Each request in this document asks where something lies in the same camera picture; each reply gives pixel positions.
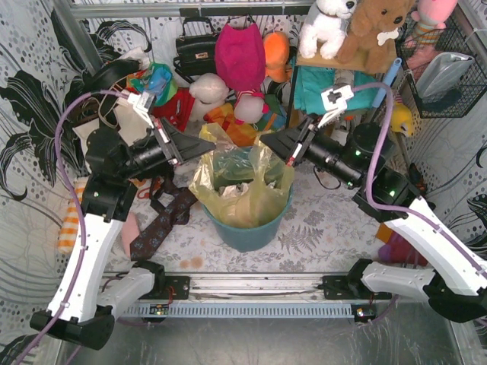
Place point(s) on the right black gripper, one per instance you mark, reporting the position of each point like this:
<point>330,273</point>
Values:
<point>299,141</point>

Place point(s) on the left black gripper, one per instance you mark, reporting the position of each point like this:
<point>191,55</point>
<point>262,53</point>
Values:
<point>170,141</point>

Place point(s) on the yellow trash bag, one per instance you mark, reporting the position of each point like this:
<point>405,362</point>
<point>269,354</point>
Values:
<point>229,164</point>

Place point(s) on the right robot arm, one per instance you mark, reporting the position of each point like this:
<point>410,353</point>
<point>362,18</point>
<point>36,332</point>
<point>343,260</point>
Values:
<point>453,285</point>

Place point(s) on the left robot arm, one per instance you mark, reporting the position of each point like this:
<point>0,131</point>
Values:
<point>79,313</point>

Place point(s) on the cream canvas tote bag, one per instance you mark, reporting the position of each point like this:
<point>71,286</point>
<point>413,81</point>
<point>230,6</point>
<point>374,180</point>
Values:
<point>111,112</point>

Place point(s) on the rainbow striped bag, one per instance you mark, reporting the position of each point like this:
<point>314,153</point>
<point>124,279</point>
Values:
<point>243,135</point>

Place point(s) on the crumpled paper trash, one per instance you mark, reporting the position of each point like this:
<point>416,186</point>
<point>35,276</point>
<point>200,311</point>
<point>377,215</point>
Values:
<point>254,188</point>

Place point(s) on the teal trash bin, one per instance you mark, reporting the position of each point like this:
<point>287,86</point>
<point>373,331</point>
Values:
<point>248,239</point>

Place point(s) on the red garment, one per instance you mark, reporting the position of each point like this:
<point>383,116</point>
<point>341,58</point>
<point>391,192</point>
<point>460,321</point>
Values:
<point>177,110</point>

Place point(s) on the pink white plush doll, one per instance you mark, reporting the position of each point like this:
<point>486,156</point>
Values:
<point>250,107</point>

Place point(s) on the brown floral necktie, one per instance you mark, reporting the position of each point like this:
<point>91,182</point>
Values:
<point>173,206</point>

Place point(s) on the white fluffy plush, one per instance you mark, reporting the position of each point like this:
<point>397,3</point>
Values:
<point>209,92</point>

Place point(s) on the colourful scarf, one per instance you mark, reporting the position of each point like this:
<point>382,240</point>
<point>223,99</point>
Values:
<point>157,79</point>

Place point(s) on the black metal shelf rack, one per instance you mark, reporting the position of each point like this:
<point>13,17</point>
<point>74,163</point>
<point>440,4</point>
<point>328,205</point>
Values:
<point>304,76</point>

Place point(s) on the grey patterned rolled cloth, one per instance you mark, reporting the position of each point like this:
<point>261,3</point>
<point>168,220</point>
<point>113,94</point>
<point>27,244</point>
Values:
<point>343,78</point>

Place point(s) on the black leather handbag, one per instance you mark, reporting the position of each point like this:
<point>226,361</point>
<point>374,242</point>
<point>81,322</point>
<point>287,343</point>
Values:
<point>195,54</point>

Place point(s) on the pink soft pad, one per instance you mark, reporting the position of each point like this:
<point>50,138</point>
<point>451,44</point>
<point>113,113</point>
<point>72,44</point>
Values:
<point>129,232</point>

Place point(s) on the orange plush toy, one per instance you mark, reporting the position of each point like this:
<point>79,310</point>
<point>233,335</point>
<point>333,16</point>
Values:
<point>277,49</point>

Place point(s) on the yellow plush duck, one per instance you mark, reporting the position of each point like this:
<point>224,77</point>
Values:
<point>401,120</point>

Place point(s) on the white plush dog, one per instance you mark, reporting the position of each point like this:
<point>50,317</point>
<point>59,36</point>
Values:
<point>325,28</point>

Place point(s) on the orange checkered towel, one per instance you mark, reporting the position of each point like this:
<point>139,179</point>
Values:
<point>69,230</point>

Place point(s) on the brown plush dog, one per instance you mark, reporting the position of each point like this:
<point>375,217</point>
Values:
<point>373,30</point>

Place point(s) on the magenta orange cloth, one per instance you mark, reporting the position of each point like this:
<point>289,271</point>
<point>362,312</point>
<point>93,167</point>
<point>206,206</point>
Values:
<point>396,249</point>

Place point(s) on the silver pouch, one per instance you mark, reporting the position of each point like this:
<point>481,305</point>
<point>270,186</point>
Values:
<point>442,73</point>

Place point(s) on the pink plush toy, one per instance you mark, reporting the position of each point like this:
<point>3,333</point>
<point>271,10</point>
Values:
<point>430,21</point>

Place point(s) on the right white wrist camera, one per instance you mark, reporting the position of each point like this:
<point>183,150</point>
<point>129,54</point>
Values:
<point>336,98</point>

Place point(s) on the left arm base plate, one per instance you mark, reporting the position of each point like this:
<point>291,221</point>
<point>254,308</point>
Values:
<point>175,288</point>

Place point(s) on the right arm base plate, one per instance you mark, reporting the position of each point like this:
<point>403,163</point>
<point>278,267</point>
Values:
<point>337,287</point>

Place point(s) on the black wire basket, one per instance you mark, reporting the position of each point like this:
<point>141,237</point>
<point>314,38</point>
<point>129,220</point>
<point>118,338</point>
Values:
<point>459,100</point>

